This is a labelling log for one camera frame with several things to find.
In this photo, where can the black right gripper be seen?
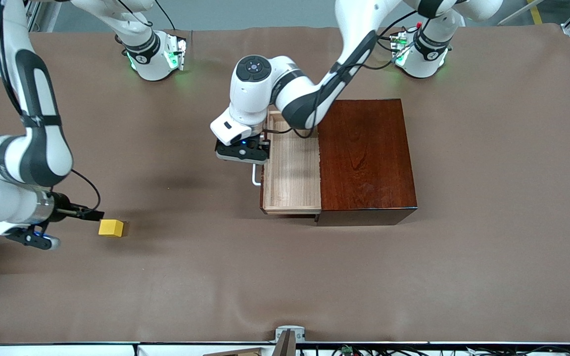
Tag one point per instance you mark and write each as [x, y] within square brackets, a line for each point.
[61, 208]

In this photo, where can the yellow wooden block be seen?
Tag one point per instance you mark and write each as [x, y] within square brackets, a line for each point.
[111, 228]

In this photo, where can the light wooden drawer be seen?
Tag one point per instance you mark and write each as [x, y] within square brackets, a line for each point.
[292, 178]

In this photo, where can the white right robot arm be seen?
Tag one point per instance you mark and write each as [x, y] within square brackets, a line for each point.
[18, 163]

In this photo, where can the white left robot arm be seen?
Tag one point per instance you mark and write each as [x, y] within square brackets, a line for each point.
[255, 94]

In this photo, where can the dark wooden drawer cabinet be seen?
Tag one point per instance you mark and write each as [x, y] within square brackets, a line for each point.
[369, 158]

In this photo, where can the brown table cloth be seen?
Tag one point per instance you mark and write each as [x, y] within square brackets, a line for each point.
[215, 277]

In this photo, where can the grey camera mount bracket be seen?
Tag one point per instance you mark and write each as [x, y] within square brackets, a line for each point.
[290, 333]

